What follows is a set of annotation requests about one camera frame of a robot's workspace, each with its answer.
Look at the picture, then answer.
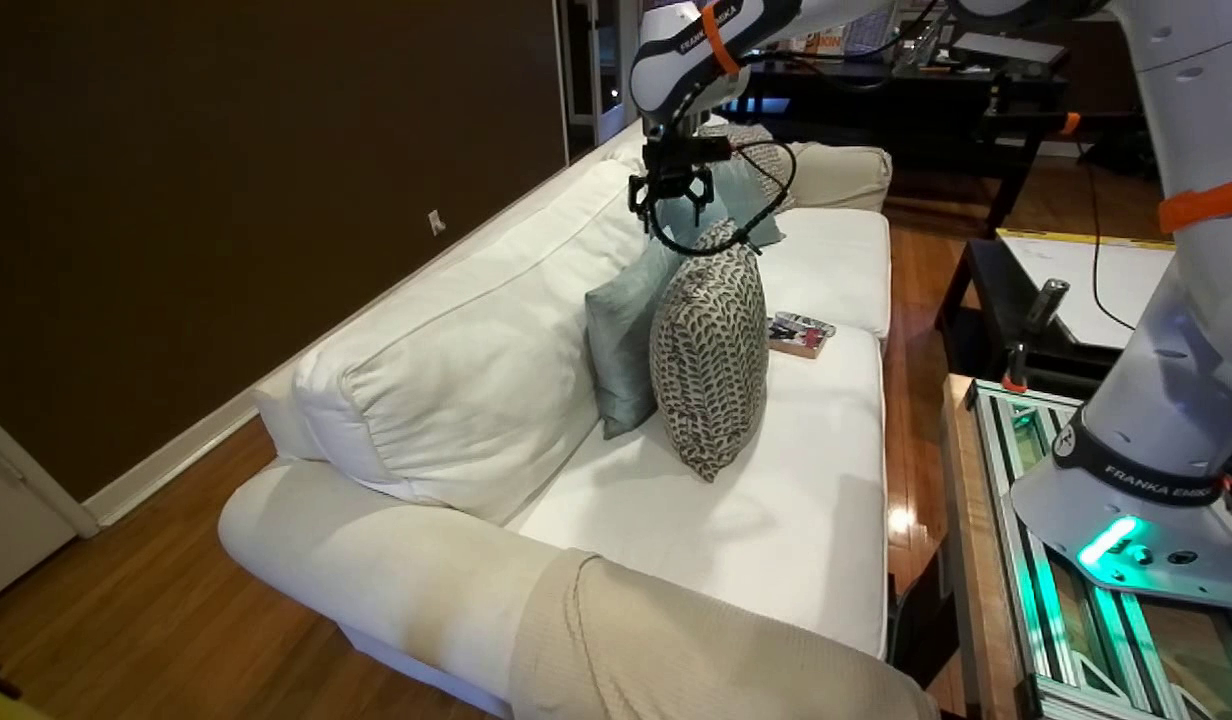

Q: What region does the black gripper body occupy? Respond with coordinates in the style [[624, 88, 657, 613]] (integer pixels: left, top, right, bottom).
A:
[[646, 161, 719, 203]]

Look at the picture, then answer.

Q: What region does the plain grey-blue pillow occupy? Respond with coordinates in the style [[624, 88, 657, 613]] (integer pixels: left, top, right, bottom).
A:
[[586, 244, 690, 439], [701, 152, 788, 255]]

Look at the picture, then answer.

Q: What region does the leaf patterned pillow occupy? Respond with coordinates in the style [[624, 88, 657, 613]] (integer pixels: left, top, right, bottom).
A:
[[646, 218, 773, 485]]

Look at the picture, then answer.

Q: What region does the black desk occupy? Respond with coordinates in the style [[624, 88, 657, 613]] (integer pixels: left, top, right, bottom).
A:
[[739, 53, 1089, 235]]

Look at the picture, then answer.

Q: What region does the white sofa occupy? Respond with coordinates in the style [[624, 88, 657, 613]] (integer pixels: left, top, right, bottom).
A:
[[212, 114, 945, 720]]

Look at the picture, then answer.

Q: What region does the black low stand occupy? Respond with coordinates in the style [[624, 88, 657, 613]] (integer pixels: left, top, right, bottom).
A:
[[932, 235, 1140, 395]]

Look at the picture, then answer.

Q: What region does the white floor mat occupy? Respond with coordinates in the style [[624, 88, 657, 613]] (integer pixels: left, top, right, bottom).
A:
[[995, 229, 1180, 352]]

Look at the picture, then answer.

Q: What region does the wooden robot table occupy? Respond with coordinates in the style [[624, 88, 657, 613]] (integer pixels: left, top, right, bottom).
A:
[[941, 371, 1232, 720]]

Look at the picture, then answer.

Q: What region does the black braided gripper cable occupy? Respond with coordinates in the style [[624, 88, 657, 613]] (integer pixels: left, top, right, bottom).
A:
[[639, 133, 802, 259]]

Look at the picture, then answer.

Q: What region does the aluminium profile base frame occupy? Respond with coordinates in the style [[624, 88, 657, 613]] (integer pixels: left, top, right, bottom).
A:
[[974, 378, 1232, 720]]

